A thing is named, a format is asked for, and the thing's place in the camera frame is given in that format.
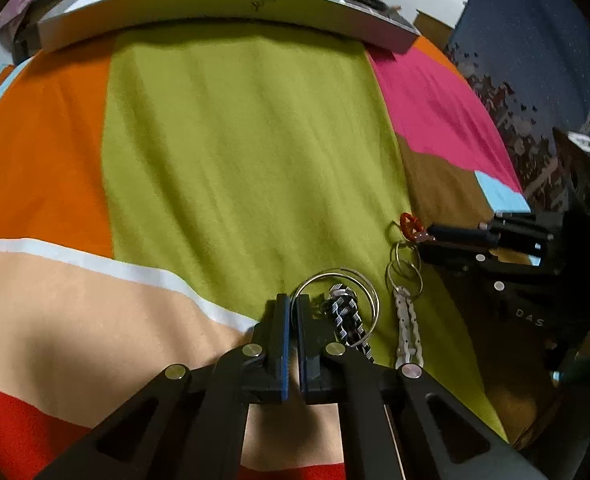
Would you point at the blue printed curtain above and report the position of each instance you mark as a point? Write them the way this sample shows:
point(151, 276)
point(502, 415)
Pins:
point(530, 60)

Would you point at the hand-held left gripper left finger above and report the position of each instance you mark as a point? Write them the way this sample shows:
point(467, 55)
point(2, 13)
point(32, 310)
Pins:
point(281, 340)

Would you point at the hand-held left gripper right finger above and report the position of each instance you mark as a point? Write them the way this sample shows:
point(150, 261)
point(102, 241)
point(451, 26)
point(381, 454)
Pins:
point(305, 345)

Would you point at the grey shallow cardboard box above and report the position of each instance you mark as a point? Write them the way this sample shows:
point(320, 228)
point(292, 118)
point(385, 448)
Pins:
point(215, 10)

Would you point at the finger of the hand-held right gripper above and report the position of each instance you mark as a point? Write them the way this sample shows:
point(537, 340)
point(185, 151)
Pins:
point(485, 235)
point(470, 259)

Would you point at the colourful patchwork blanket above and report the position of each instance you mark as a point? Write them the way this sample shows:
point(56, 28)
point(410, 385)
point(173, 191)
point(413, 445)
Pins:
point(225, 160)

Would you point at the brown cardboard box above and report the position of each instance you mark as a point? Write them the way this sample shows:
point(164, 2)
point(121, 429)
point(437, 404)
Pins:
point(432, 27)

